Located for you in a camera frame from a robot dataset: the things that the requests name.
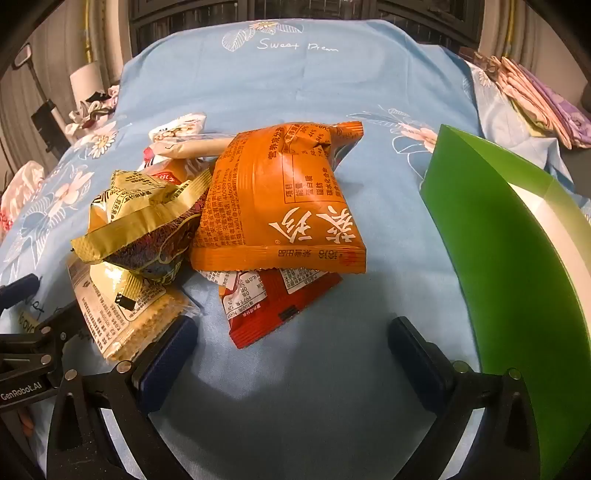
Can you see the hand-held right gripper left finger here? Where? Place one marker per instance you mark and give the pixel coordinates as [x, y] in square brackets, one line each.
[171, 350]

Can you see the white blue red snack packet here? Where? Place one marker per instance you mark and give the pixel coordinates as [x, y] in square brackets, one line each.
[171, 173]

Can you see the gold snack packet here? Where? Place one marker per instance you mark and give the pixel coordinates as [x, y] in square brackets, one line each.
[138, 230]

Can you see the orange snack packet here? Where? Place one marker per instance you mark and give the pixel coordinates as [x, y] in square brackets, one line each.
[277, 198]

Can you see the white cylinder container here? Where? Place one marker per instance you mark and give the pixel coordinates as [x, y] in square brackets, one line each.
[85, 81]

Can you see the cream long snack packet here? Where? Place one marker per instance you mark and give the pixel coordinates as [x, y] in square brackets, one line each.
[198, 145]

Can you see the white patterned cloth bundle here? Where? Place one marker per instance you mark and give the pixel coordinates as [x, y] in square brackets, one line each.
[92, 108]

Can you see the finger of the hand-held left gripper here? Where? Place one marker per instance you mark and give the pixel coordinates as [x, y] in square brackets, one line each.
[18, 291]
[41, 341]

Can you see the green cardboard box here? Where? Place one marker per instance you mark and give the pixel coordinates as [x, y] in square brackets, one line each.
[498, 258]

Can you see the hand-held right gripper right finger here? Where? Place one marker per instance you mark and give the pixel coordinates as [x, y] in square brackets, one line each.
[415, 360]

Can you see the stack of folded cloths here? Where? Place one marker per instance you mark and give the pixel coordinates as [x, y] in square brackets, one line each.
[531, 87]

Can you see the white red plastic bag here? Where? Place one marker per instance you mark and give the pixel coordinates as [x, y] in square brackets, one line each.
[21, 194]

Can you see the clear cracker packet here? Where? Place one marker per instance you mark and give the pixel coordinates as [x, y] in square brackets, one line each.
[124, 323]

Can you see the grey curtain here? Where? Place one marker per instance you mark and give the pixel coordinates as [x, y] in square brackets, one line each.
[51, 46]
[512, 27]

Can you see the light blue floral bedsheet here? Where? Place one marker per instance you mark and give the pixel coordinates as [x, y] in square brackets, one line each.
[300, 92]

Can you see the dark glass window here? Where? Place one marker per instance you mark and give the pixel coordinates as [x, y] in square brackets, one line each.
[300, 11]

